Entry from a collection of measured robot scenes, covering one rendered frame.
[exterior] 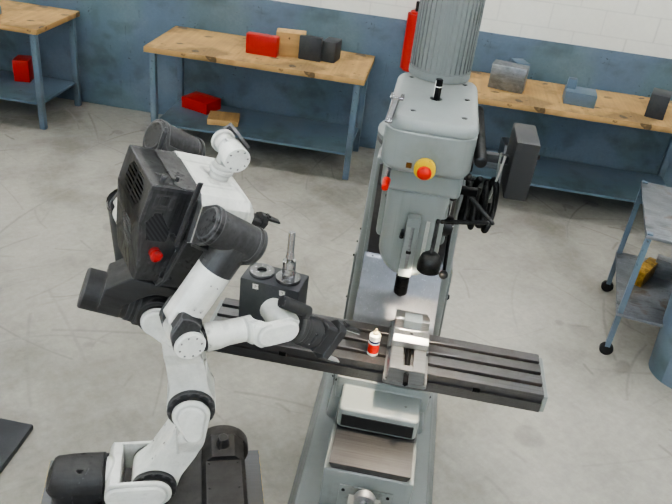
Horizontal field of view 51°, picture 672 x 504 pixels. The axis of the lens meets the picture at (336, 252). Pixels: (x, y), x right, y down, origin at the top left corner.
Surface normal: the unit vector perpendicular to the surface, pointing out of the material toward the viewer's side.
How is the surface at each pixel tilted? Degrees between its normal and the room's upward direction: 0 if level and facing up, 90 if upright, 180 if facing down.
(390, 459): 0
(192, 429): 90
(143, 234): 96
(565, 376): 0
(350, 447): 0
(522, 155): 90
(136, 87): 90
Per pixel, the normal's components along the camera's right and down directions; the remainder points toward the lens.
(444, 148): -0.15, 0.49
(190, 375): 0.17, 0.52
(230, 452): 0.11, -0.85
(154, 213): 0.44, 0.62
